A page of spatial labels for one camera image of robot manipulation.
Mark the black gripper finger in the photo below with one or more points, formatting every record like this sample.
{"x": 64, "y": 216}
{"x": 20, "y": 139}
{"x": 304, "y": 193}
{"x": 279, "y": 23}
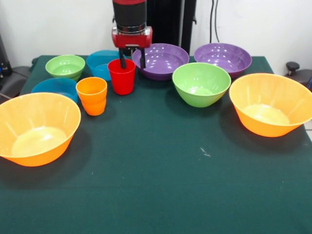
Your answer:
{"x": 143, "y": 58}
{"x": 122, "y": 59}

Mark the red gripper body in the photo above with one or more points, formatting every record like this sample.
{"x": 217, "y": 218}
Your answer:
{"x": 131, "y": 39}

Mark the red plastic cup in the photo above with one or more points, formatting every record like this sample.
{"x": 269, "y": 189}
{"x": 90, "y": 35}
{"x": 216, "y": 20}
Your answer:
{"x": 122, "y": 81}

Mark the small blue plastic bowl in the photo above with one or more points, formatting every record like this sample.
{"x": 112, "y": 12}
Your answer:
{"x": 54, "y": 85}
{"x": 97, "y": 61}

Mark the orange plastic cup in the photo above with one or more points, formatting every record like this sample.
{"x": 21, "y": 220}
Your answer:
{"x": 92, "y": 102}

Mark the large orange plastic bowl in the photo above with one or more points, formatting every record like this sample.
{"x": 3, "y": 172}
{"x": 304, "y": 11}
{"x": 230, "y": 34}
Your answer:
{"x": 36, "y": 112}
{"x": 270, "y": 95}

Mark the purple plastic bowl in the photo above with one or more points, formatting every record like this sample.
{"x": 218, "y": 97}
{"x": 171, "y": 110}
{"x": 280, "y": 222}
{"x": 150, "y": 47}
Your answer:
{"x": 223, "y": 58}
{"x": 168, "y": 58}

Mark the small green plastic bowl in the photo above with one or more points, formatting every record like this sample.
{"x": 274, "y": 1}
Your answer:
{"x": 64, "y": 65}

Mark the medium green plastic bowl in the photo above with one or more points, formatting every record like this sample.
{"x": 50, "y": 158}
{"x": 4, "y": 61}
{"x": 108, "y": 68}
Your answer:
{"x": 201, "y": 80}

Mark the black device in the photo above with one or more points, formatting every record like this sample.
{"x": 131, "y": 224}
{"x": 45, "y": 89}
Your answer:
{"x": 5, "y": 61}

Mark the dark green tablecloth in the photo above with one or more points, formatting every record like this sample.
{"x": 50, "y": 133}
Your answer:
{"x": 156, "y": 182}

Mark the black round knob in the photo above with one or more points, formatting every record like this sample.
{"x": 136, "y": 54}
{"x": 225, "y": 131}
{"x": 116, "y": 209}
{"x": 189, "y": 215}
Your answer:
{"x": 292, "y": 66}

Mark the dark brown rounded base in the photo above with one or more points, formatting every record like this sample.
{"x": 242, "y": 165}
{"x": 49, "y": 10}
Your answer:
{"x": 303, "y": 76}

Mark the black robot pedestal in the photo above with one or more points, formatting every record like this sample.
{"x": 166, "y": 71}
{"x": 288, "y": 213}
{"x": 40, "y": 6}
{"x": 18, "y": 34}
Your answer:
{"x": 170, "y": 22}

